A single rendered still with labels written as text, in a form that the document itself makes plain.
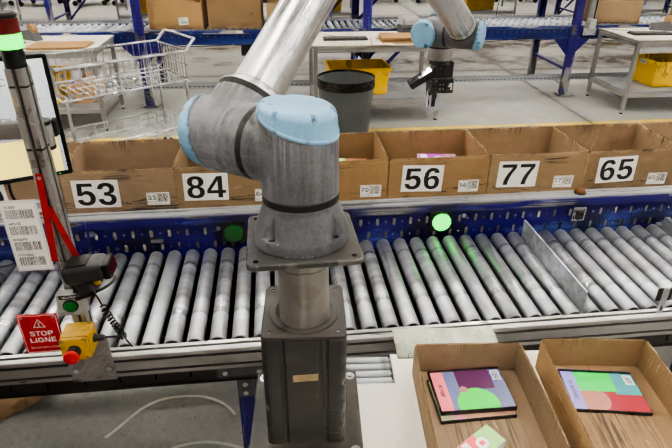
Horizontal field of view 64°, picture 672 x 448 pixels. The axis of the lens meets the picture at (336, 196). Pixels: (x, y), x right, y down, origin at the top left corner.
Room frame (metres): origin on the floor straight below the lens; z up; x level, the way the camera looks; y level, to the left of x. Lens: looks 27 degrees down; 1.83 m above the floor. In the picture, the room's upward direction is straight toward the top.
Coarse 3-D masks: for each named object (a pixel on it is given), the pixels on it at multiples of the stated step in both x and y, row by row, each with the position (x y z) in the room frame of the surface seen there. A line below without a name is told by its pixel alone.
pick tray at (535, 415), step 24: (432, 360) 1.07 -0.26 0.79; (456, 360) 1.07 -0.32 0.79; (480, 360) 1.07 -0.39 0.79; (504, 360) 1.07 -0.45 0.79; (528, 360) 1.01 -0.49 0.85; (528, 384) 0.99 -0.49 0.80; (432, 408) 0.94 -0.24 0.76; (528, 408) 0.95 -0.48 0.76; (552, 408) 0.87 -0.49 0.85; (432, 432) 0.80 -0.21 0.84; (456, 432) 0.87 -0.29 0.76; (504, 432) 0.87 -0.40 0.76; (528, 432) 0.88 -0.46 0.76; (552, 432) 0.84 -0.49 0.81
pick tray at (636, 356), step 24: (552, 360) 1.02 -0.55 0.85; (576, 360) 1.09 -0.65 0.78; (600, 360) 1.09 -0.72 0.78; (624, 360) 1.09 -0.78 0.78; (648, 360) 1.06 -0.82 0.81; (552, 384) 0.98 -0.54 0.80; (648, 384) 1.03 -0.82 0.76; (576, 432) 0.83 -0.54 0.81; (600, 432) 0.88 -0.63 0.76; (624, 432) 0.87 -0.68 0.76; (648, 432) 0.88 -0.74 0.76
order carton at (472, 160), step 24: (384, 144) 2.12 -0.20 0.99; (408, 144) 2.13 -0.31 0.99; (432, 144) 2.14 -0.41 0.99; (456, 144) 2.15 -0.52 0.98; (480, 144) 1.98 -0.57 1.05; (456, 168) 1.85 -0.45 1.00; (480, 168) 1.87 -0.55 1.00; (408, 192) 1.84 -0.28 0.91; (432, 192) 1.85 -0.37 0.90; (456, 192) 1.86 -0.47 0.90; (480, 192) 1.87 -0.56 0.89
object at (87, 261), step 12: (72, 264) 1.08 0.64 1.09; (84, 264) 1.08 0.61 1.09; (96, 264) 1.08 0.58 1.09; (108, 264) 1.09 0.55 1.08; (72, 276) 1.06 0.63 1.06; (84, 276) 1.07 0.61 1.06; (96, 276) 1.07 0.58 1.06; (108, 276) 1.08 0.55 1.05; (84, 288) 1.08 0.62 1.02; (96, 288) 1.09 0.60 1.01
